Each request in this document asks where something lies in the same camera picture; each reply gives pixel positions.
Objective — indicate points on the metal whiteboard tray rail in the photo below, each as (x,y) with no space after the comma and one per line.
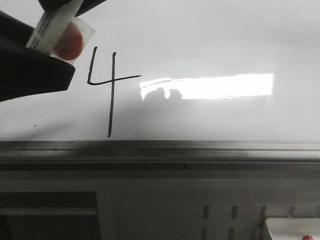
(159,155)

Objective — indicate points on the white bin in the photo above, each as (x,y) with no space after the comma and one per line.
(290,228)

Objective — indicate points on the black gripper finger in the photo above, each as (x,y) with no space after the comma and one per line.
(24,71)
(53,5)

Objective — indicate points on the red round magnet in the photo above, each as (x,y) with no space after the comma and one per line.
(70,44)

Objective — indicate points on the white whiteboard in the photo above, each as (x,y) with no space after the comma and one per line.
(216,70)

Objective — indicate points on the small red object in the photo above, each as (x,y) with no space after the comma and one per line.
(307,237)

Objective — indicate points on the white whiteboard marker pen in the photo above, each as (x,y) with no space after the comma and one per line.
(51,26)

